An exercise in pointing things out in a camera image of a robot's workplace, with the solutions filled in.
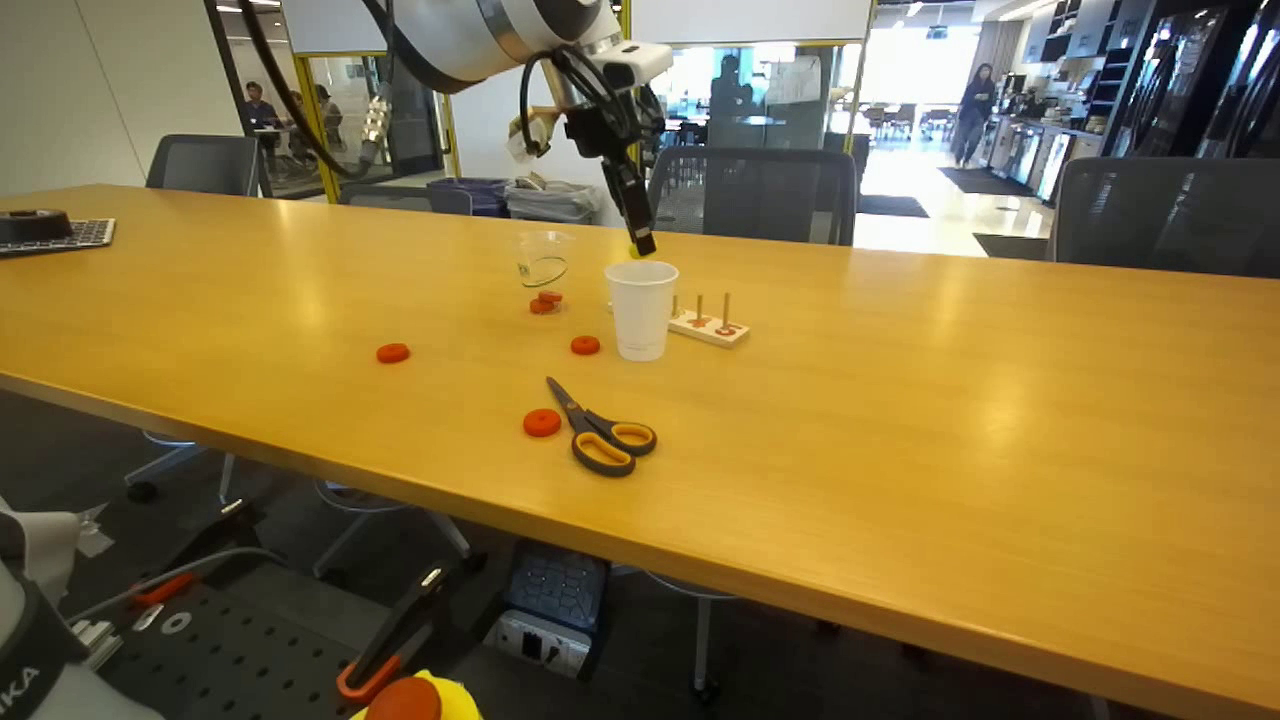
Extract orange and black scissors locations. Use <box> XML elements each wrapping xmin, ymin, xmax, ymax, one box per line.
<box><xmin>541</xmin><ymin>374</ymin><xmax>663</xmax><ymax>482</ymax></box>

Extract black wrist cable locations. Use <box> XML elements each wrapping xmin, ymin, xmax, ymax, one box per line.
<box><xmin>518</xmin><ymin>44</ymin><xmax>633</xmax><ymax>157</ymax></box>

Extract seated person behind glass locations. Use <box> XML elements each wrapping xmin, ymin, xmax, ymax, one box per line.
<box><xmin>237</xmin><ymin>77</ymin><xmax>290</xmax><ymax>153</ymax></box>

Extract clear plastic cup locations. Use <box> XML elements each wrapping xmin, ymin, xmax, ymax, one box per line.
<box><xmin>513</xmin><ymin>225</ymin><xmax>576</xmax><ymax>321</ymax></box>

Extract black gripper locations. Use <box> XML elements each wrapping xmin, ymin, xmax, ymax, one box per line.
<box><xmin>566</xmin><ymin>81</ymin><xmax>668</xmax><ymax>259</ymax></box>

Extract black and silver keyboard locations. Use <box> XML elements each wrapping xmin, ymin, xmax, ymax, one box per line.
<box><xmin>0</xmin><ymin>210</ymin><xmax>122</xmax><ymax>259</ymax></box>

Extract grey office chair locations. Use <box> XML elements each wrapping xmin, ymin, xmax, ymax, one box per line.
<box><xmin>1048</xmin><ymin>157</ymin><xmax>1280</xmax><ymax>279</ymax></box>
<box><xmin>139</xmin><ymin>131</ymin><xmax>264</xmax><ymax>199</ymax></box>

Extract white wooden peg base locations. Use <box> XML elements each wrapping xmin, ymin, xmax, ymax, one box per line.
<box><xmin>668</xmin><ymin>287</ymin><xmax>758</xmax><ymax>351</ymax></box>

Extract white paper sign on glass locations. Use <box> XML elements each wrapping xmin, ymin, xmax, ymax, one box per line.
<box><xmin>763</xmin><ymin>51</ymin><xmax>827</xmax><ymax>112</ymax></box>

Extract glass partition with yellow frame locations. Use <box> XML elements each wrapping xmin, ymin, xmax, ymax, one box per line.
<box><xmin>621</xmin><ymin>0</ymin><xmax>880</xmax><ymax>257</ymax></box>

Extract black perforated box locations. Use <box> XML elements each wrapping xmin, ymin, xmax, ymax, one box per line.
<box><xmin>500</xmin><ymin>537</ymin><xmax>615</xmax><ymax>633</ymax></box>

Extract black display refrigerator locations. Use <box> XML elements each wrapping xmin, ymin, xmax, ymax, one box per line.
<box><xmin>1196</xmin><ymin>0</ymin><xmax>1280</xmax><ymax>163</ymax></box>
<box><xmin>1113</xmin><ymin>0</ymin><xmax>1203</xmax><ymax>161</ymax></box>

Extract grey chair base with wheels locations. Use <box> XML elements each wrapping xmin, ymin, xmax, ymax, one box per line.
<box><xmin>122</xmin><ymin>428</ymin><xmax>246</xmax><ymax>510</ymax></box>

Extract black cable with grey sleeve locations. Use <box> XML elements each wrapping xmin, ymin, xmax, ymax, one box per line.
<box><xmin>237</xmin><ymin>0</ymin><xmax>403</xmax><ymax>185</ymax></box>

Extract yellow red emergency stop button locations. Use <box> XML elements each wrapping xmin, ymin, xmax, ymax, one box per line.
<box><xmin>352</xmin><ymin>667</ymin><xmax>488</xmax><ymax>720</ymax></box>

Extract black tool with orange handle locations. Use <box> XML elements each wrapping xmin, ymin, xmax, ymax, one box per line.
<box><xmin>331</xmin><ymin>564</ymin><xmax>458</xmax><ymax>713</ymax></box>

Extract white paper cup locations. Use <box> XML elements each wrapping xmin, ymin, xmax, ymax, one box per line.
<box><xmin>603</xmin><ymin>257</ymin><xmax>683</xmax><ymax>364</ymax></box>

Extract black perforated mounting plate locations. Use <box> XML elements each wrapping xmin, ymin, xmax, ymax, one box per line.
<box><xmin>71</xmin><ymin>553</ymin><xmax>458</xmax><ymax>720</ymax></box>

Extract grey power box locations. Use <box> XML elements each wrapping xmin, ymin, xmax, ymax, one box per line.
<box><xmin>479</xmin><ymin>606</ymin><xmax>601</xmax><ymax>681</ymax></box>

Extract person in dark clothes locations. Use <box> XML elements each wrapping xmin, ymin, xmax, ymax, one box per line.
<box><xmin>953</xmin><ymin>62</ymin><xmax>1005</xmax><ymax>171</ymax></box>

